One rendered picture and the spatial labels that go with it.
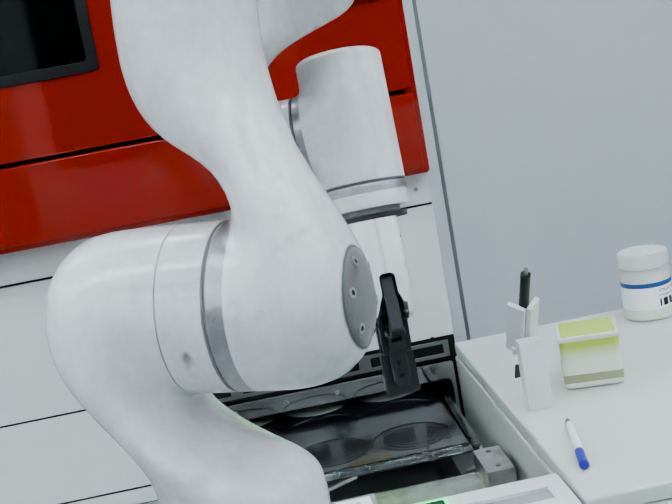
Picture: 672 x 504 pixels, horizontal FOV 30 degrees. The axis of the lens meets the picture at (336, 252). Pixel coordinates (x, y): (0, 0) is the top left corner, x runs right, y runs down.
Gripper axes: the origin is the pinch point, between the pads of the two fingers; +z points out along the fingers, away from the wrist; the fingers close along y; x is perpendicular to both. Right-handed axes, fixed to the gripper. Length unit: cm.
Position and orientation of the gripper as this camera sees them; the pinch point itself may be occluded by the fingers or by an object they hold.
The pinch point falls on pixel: (399, 372)
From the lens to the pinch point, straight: 122.2
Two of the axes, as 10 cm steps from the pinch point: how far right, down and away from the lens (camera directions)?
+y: 0.8, -0.3, -10.0
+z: 1.9, 9.8, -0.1
